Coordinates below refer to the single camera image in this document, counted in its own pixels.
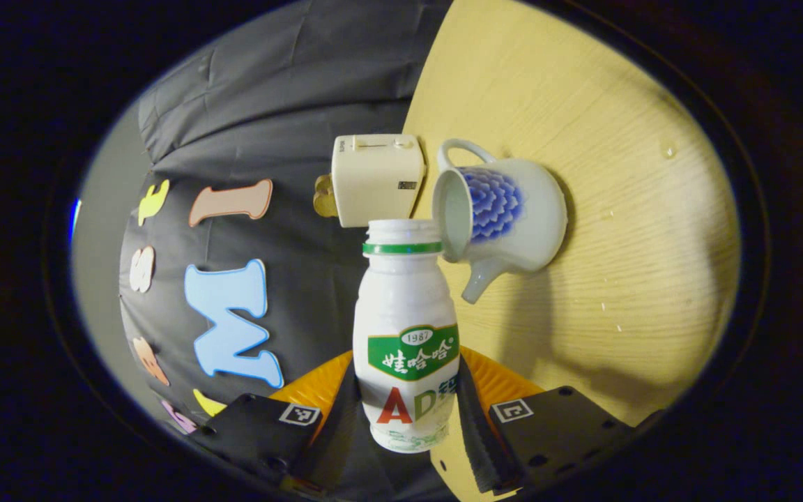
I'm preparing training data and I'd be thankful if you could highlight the white blue-patterned teacup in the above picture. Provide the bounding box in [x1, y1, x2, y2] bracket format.
[432, 138, 569, 305]

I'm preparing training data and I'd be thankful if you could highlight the black backdrop cloth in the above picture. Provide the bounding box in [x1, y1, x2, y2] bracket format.
[119, 0, 458, 502]

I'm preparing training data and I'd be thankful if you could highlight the cream toaster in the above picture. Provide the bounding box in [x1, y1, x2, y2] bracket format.
[331, 134, 427, 229]

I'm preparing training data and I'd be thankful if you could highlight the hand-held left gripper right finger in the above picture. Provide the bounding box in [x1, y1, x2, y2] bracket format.
[454, 347, 664, 497]

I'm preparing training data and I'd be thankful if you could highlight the white water bottle green label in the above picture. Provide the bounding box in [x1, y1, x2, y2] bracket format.
[353, 219, 461, 454]

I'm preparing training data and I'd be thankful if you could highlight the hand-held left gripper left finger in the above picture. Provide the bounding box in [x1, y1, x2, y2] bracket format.
[196, 349, 362, 499]

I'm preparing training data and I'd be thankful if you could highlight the brown bread slice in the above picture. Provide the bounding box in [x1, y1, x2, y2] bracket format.
[314, 174, 338, 218]

